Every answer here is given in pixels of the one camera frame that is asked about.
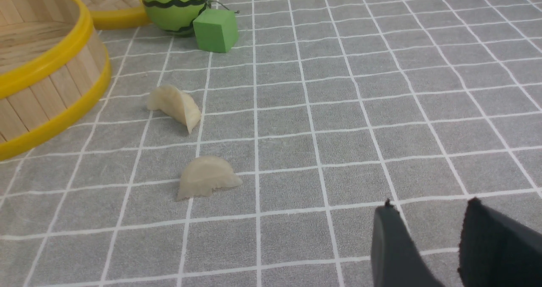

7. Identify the grey checked tablecloth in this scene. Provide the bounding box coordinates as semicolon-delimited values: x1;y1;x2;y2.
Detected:
1;0;542;287

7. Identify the pale dumpling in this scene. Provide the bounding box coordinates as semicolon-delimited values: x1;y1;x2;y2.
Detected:
147;85;202;134
176;155;243;201

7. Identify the bamboo steamer tray yellow rim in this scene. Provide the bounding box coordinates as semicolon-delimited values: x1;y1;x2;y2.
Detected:
1;0;112;160

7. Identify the woven bamboo steamer lid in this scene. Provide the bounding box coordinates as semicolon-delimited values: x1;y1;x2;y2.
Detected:
81;0;151;30

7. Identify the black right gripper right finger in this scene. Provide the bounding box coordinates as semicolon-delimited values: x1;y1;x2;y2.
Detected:
458;198;542;287

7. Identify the green toy watermelon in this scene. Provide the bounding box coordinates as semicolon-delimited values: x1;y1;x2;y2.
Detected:
142;0;209;36

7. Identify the green cube block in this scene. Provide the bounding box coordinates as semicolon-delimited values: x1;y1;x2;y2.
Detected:
192;8;239;53

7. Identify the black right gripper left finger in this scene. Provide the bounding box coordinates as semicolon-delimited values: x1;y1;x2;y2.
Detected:
371;199;443;287

